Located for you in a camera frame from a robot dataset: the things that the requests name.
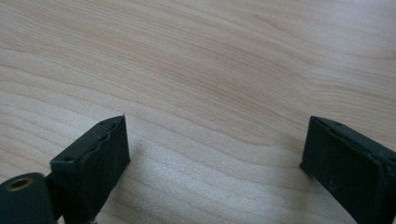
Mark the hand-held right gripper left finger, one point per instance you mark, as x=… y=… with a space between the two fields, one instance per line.
x=93 y=165

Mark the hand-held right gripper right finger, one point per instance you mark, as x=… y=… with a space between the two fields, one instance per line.
x=348 y=168

